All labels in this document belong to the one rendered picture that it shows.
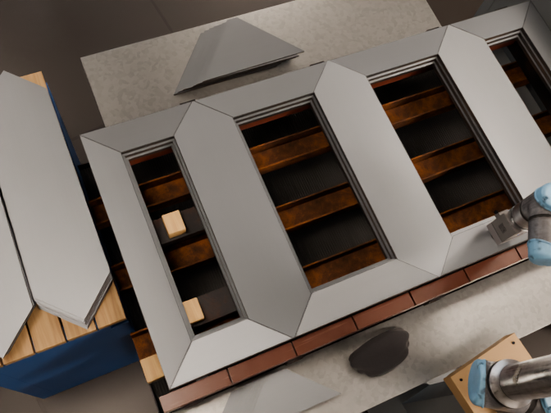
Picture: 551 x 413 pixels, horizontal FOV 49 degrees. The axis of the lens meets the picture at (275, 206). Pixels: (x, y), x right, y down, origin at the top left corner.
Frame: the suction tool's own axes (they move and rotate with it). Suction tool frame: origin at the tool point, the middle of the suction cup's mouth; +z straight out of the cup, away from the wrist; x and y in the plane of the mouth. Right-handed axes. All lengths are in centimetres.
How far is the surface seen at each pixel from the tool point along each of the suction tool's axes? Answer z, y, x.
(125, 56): 9, 78, -98
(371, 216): 0.5, 31.8, -18.8
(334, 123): -1, 29, -49
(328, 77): -1, 24, -64
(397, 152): -1.2, 15.7, -33.8
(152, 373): 3, 103, -2
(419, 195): -1.2, 16.1, -19.1
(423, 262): -1.2, 24.8, -0.9
